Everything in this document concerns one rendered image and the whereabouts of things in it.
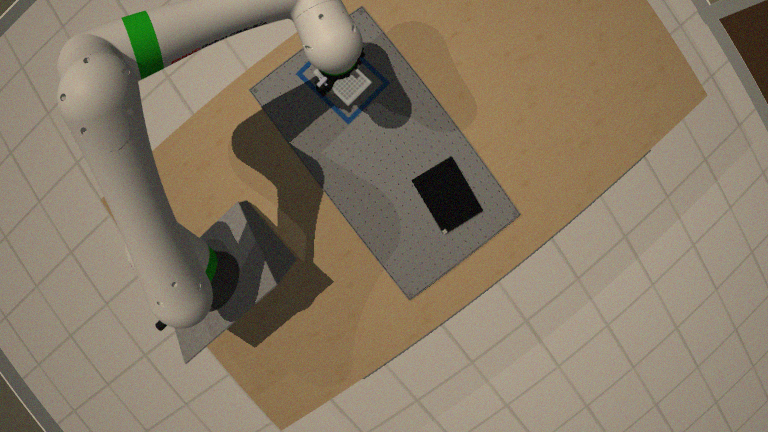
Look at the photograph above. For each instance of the blue tape outline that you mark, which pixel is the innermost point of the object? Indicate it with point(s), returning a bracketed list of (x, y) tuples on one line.
[(333, 106)]

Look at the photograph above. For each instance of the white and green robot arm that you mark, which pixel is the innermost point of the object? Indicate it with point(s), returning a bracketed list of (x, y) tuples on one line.
[(103, 111)]

